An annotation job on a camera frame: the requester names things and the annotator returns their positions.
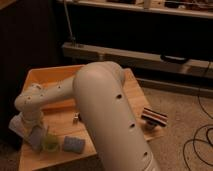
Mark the light grey towel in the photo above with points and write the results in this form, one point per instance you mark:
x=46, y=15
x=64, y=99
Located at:
x=32, y=134

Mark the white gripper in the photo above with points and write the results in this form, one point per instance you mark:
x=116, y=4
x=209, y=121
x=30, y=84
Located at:
x=31, y=120

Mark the metal pole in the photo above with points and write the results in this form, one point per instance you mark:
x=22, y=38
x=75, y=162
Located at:
x=72, y=37

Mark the yellow plastic bin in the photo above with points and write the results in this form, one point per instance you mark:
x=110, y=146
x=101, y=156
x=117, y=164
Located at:
x=50, y=77

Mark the green plastic cup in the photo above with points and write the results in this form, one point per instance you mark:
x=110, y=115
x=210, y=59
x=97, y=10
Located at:
x=50, y=143

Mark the small metal object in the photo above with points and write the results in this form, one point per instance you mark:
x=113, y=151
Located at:
x=76, y=118

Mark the blue sponge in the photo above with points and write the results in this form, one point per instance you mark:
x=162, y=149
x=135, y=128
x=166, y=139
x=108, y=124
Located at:
x=73, y=144

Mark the upper wooden shelf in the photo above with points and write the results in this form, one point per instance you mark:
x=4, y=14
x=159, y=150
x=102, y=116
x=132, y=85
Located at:
x=129, y=7

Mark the grey metal shelf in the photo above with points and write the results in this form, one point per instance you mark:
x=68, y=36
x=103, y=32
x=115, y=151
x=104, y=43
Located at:
x=136, y=59

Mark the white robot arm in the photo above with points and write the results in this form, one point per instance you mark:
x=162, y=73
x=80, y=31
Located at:
x=97, y=89

